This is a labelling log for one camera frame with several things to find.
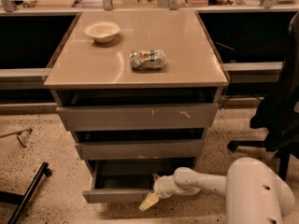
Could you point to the grey bottom drawer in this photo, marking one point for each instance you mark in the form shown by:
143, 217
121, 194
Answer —
118, 195

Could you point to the grey middle drawer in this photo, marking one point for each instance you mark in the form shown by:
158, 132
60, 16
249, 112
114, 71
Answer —
156, 149

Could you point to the metal rod with hook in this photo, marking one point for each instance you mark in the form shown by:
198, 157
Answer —
21, 135

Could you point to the crumpled chip bag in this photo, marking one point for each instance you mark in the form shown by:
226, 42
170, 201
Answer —
153, 59

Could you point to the black office chair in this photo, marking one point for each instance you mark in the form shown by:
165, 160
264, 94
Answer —
278, 110

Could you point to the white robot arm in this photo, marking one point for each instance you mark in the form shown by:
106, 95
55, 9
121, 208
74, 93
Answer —
253, 193

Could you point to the black chair base leg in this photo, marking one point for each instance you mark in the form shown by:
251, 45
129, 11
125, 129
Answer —
21, 200

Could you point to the grey drawer cabinet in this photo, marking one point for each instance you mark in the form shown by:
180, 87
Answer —
138, 91

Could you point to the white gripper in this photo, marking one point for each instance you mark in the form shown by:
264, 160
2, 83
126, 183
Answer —
162, 186

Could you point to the grey drawer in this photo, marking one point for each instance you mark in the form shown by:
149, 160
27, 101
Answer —
118, 195
137, 117
156, 149

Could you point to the grey top drawer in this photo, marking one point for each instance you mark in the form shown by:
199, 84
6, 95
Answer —
137, 117

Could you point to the metal window railing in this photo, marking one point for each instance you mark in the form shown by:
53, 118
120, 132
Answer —
149, 3

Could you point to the white paper bowl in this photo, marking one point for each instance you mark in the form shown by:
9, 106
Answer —
102, 31

